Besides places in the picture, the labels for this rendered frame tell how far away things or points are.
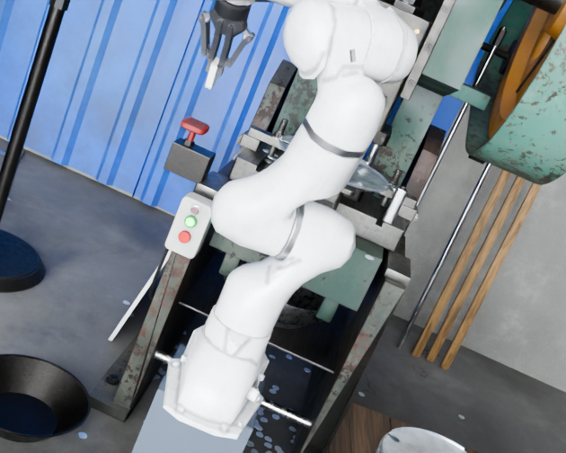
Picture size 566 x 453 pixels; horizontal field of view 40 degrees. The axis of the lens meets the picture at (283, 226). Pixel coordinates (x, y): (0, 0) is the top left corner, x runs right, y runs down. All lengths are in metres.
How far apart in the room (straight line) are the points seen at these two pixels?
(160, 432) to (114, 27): 2.17
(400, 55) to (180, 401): 0.67
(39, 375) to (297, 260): 0.94
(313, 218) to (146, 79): 2.06
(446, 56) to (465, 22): 0.08
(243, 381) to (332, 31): 0.59
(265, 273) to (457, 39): 0.79
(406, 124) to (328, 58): 1.03
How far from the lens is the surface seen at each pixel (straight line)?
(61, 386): 2.05
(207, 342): 1.37
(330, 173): 1.21
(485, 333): 3.45
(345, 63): 1.19
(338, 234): 1.31
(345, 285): 1.88
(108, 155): 3.37
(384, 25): 1.23
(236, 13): 1.69
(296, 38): 1.18
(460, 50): 1.87
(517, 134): 1.75
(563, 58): 1.63
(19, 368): 2.06
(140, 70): 3.27
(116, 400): 2.07
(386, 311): 1.83
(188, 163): 1.84
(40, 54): 2.34
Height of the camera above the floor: 1.20
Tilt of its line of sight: 18 degrees down
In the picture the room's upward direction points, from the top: 24 degrees clockwise
